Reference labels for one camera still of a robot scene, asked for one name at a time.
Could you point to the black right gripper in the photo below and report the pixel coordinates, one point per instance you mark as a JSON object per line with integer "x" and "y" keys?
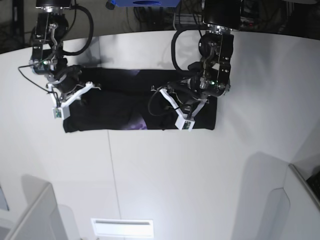
{"x": 65, "y": 78}

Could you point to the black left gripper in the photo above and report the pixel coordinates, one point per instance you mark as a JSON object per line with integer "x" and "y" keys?
{"x": 186, "y": 94}

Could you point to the black T-shirt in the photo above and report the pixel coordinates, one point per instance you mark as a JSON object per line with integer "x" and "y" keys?
{"x": 124, "y": 101}

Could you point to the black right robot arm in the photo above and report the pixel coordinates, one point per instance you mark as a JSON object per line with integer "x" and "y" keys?
{"x": 48, "y": 57}

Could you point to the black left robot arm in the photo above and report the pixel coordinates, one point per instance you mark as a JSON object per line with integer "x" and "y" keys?
{"x": 210, "y": 76}

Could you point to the blue box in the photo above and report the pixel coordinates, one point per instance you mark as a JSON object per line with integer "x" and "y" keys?
{"x": 145, "y": 3}

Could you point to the black keyboard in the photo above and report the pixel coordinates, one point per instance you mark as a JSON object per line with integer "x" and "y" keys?
{"x": 314, "y": 183}

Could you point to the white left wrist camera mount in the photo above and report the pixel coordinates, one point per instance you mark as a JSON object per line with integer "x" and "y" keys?
{"x": 185, "y": 115}

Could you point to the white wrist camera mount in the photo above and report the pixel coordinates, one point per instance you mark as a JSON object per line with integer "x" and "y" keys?
{"x": 61, "y": 104}
{"x": 185, "y": 115}

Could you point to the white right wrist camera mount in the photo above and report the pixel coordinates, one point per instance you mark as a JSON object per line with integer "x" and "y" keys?
{"x": 61, "y": 104}

